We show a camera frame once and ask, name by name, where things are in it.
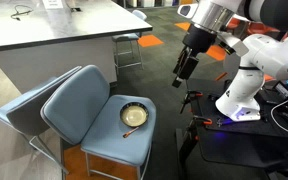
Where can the upper orange black clamp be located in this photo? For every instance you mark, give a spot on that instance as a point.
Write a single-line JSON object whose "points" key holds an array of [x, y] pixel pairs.
{"points": [[189, 96]]}

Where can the orange black clamp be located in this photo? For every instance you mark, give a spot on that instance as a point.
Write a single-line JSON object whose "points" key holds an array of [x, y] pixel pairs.
{"points": [[189, 96], [196, 122]]}

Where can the blue chair front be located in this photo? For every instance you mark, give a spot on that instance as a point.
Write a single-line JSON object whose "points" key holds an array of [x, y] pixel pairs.
{"points": [[82, 111]]}

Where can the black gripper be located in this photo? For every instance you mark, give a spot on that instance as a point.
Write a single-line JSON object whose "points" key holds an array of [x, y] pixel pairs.
{"points": [[195, 41]]}

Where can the black rimmed cream bowl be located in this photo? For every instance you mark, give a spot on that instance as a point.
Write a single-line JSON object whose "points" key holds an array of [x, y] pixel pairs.
{"points": [[134, 114]]}

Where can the blue chair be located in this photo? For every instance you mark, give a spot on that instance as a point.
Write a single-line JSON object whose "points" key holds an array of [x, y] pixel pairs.
{"points": [[82, 111], [23, 113]]}

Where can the lower orange black clamp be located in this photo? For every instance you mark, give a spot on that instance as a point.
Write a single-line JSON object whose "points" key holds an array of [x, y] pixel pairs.
{"points": [[196, 122]]}

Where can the grey counter table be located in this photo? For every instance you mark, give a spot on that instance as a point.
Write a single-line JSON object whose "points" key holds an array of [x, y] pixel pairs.
{"points": [[37, 43]]}

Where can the white paper sign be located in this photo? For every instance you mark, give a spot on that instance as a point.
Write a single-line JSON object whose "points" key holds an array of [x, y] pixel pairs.
{"points": [[52, 4]]}

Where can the blue chair behind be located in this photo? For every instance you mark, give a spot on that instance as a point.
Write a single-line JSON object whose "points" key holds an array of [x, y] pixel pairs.
{"points": [[23, 113]]}

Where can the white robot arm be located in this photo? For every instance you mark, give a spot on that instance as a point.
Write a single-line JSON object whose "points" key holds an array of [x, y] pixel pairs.
{"points": [[259, 54]]}

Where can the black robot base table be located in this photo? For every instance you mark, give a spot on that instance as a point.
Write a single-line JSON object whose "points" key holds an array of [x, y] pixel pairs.
{"points": [[219, 145]]}

